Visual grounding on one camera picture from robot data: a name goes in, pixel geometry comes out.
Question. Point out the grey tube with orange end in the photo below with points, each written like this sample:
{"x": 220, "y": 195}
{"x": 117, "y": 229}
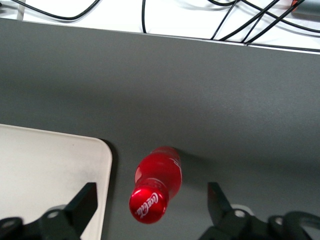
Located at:
{"x": 307, "y": 7}

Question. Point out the grey table mat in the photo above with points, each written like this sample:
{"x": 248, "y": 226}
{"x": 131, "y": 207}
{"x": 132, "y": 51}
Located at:
{"x": 175, "y": 87}

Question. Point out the red coke bottle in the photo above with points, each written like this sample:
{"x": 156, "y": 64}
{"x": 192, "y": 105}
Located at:
{"x": 157, "y": 172}

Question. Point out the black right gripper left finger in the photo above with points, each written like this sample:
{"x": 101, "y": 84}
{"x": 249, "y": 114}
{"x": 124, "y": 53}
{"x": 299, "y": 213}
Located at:
{"x": 62, "y": 220}

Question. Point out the beige plastic tray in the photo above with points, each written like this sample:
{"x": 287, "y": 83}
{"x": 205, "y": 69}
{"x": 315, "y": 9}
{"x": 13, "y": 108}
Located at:
{"x": 37, "y": 162}

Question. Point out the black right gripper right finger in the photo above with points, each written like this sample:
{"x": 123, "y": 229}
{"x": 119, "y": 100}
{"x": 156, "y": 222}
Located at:
{"x": 232, "y": 225}

